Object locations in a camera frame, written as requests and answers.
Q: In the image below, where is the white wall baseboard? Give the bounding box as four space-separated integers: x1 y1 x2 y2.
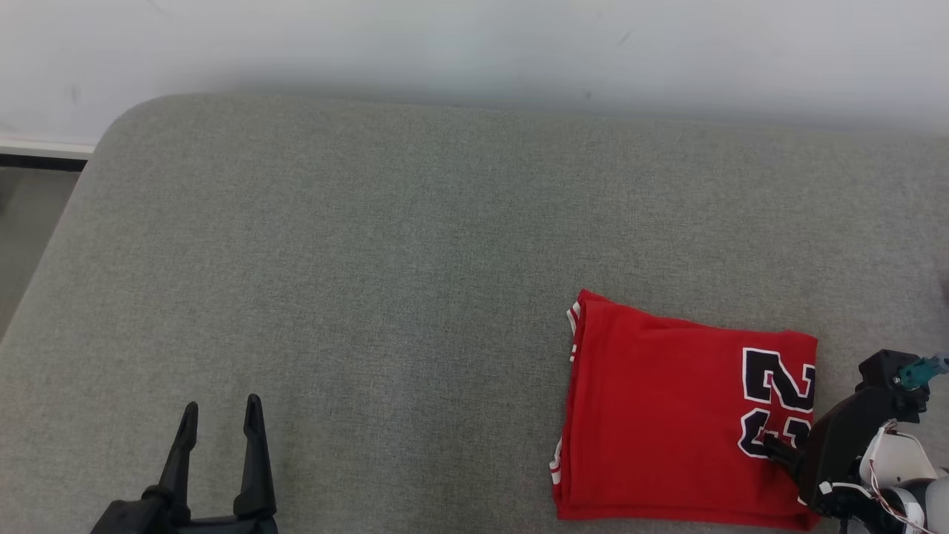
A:
0 137 96 173

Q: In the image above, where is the red Bulls jersey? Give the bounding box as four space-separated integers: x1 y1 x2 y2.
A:
549 289 820 532

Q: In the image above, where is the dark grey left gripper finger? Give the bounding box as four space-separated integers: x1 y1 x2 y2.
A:
143 401 199 510
234 394 277 518

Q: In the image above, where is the teal cable connector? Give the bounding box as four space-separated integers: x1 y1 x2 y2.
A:
893 356 949 390

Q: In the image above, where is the grey fabric sofa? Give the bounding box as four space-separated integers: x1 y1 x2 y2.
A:
0 93 949 534

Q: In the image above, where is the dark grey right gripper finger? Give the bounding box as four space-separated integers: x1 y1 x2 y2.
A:
761 434 807 477

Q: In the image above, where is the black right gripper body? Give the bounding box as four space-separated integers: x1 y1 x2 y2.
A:
797 388 899 516

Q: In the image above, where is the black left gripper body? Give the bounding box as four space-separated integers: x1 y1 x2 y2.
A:
89 497 280 534

